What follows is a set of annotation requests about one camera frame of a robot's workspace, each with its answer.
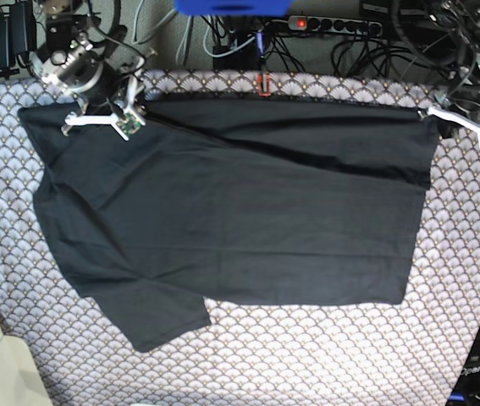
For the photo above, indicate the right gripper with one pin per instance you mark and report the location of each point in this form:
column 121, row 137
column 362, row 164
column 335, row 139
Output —
column 96, row 79

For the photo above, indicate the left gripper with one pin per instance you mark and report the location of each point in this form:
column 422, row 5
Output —
column 461, row 95

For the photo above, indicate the dark grey T-shirt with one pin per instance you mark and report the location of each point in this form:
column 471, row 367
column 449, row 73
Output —
column 254, row 202

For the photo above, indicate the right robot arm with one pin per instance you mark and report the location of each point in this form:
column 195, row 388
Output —
column 81, row 59

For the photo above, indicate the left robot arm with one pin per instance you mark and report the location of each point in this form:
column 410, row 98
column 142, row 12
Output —
column 460, row 20

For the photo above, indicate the black power adapter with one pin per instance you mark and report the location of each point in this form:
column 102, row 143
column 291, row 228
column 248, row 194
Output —
column 17, row 34

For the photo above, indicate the red table clamp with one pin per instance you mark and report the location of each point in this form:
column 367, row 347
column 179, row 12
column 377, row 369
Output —
column 264, row 84

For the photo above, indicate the black power strip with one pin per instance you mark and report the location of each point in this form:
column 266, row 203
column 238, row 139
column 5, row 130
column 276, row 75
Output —
column 328, row 25

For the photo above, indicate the fan-patterned tablecloth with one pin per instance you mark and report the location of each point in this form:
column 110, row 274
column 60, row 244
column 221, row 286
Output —
column 377, row 354

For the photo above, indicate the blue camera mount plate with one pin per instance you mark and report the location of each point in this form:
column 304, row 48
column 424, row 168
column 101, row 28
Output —
column 232, row 7

